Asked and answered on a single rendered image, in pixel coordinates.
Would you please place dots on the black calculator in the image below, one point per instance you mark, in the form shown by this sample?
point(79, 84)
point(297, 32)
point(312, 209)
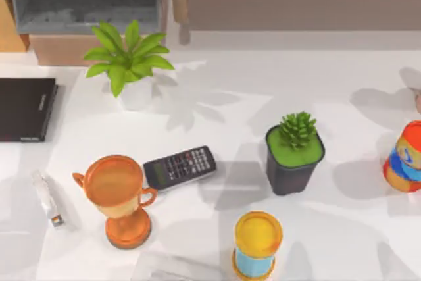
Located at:
point(179, 167)

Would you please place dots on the succulent in black square pot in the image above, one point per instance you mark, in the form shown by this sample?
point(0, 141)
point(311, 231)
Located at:
point(294, 159)

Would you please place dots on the leafy plant in white pot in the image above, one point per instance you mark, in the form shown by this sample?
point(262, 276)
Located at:
point(126, 60)

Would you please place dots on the orange trophy cup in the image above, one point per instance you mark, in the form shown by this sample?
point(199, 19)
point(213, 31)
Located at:
point(115, 192)

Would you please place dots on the yellow and blue hourglass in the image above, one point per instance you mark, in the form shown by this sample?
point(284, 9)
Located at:
point(258, 245)

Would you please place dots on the wooden shelf unit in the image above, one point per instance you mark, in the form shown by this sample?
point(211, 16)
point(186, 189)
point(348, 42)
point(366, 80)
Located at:
point(296, 1)

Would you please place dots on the pale wooden drawer front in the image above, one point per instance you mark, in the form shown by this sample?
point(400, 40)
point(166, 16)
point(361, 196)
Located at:
point(62, 50)

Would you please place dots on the pale pink object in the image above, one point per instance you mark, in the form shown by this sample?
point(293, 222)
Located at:
point(418, 101)

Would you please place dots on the wooden cupboard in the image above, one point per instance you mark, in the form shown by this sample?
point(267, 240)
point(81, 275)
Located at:
point(6, 24)

